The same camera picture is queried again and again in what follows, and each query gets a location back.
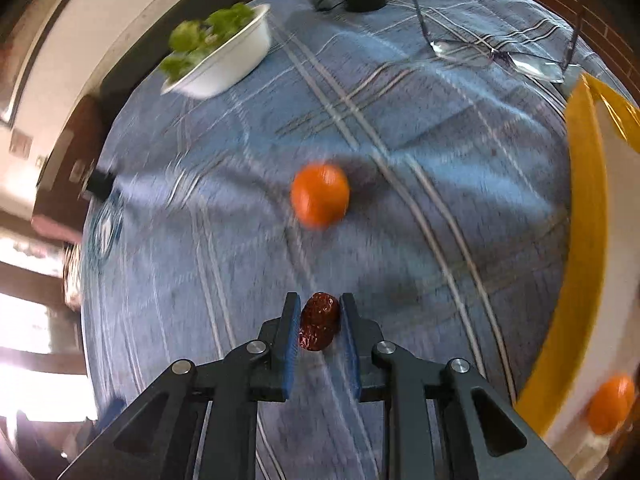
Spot eyeglasses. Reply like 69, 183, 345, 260
402, 0, 586, 83

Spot black jar with cork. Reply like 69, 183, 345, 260
82, 167, 116, 203

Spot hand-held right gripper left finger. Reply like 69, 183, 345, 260
57, 292, 302, 480

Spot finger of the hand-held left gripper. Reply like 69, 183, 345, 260
92, 397, 127, 436

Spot red date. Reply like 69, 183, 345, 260
298, 291, 343, 352

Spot yellow tray with white inside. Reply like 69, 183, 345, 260
515, 72, 640, 480

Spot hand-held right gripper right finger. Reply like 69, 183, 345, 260
340, 292, 576, 480

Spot brown wooden board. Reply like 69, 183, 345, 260
35, 95, 108, 221

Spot green lettuce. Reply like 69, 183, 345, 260
159, 2, 256, 83

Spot orange tangerine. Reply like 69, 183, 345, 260
586, 372, 637, 436
290, 162, 351, 231

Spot blue plaid blanket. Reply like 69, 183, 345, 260
80, 0, 631, 480

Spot white bowl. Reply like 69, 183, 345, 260
160, 4, 272, 100

